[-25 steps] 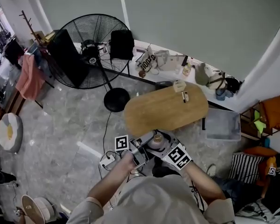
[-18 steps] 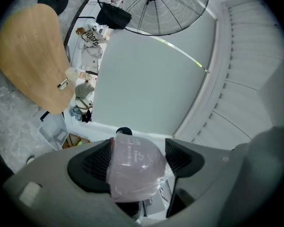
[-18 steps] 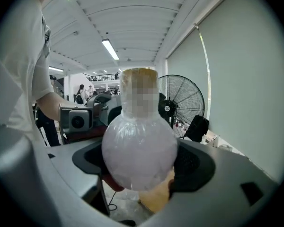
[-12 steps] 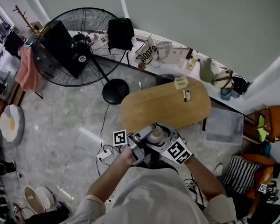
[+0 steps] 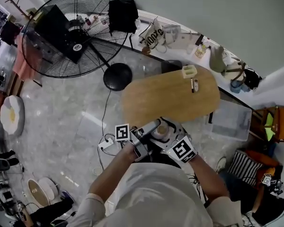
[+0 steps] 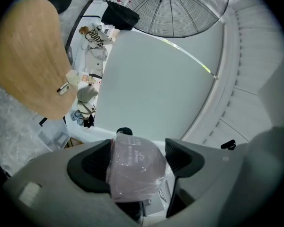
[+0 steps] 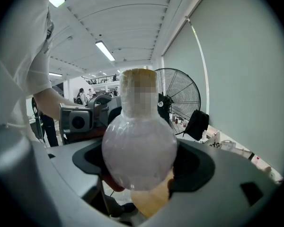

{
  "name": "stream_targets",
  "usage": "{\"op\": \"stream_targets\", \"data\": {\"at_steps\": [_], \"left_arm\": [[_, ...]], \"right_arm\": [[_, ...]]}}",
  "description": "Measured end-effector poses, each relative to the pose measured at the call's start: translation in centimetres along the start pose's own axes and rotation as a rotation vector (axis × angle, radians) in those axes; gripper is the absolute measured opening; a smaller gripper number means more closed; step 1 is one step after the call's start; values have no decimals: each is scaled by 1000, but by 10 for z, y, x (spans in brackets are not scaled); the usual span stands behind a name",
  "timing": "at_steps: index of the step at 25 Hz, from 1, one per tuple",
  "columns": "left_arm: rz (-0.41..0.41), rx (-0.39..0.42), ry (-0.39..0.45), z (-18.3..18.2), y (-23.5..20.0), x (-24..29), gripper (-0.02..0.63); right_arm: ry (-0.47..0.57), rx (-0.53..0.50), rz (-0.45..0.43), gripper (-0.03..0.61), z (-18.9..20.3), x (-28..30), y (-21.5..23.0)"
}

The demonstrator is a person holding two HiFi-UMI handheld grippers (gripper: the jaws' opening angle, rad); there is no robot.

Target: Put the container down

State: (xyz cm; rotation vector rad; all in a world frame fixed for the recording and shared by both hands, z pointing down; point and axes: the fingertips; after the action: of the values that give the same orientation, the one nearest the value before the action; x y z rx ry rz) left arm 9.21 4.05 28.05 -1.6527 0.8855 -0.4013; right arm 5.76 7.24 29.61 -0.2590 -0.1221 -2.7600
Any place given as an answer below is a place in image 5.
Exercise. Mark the round white stool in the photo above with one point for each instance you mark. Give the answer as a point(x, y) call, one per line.
point(43, 190)

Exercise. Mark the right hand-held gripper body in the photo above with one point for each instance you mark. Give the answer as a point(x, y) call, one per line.
point(180, 148)

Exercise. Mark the black chair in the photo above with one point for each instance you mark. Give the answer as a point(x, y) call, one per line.
point(171, 65)

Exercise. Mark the person's left forearm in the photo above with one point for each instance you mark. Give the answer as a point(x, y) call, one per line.
point(113, 169)

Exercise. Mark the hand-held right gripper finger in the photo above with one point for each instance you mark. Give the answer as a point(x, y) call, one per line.
point(172, 124)
point(161, 141)

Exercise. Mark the person's right forearm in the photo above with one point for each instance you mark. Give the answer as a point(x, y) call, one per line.
point(208, 178)

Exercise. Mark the black marker pen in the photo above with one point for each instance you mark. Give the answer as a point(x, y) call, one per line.
point(192, 85)

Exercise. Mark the bright green paper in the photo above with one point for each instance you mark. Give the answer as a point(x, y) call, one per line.
point(269, 126)

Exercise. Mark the clear plastic storage bin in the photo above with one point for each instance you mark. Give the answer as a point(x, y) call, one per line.
point(229, 119)

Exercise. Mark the black white striped cushion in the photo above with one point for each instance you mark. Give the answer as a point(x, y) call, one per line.
point(245, 168)

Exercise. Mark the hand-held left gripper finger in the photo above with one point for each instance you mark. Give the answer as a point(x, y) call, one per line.
point(153, 126)

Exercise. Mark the black box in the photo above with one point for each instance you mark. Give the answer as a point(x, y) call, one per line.
point(59, 29)

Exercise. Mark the large black standing fan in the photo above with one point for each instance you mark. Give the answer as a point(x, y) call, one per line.
point(61, 63)

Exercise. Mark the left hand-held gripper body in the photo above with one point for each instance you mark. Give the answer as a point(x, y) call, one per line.
point(139, 139)

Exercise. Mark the black hanging bag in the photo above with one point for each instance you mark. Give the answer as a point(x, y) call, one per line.
point(123, 15)

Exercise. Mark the beige canvas bag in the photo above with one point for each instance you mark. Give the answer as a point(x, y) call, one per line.
point(235, 70)

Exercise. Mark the olive green bag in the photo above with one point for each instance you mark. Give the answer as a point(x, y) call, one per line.
point(217, 59)

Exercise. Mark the white remote control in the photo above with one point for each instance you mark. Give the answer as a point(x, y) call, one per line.
point(196, 84)

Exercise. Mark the pink cloth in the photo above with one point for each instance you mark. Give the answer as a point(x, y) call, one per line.
point(26, 60)

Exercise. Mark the black backpack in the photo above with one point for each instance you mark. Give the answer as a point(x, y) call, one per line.
point(252, 78)

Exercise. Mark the white flower cushion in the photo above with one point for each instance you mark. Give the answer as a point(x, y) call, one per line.
point(11, 115)

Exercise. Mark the cream square holder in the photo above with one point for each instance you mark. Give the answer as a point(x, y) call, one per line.
point(189, 72)

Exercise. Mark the person's white shirt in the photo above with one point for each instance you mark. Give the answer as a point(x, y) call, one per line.
point(156, 197)

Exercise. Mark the orange cushion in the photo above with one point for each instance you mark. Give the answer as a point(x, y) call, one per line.
point(262, 158)

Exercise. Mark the white tote bag black print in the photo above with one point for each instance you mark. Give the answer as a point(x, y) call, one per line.
point(152, 35)

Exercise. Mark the white power strip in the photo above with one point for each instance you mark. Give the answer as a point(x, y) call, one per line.
point(106, 144)

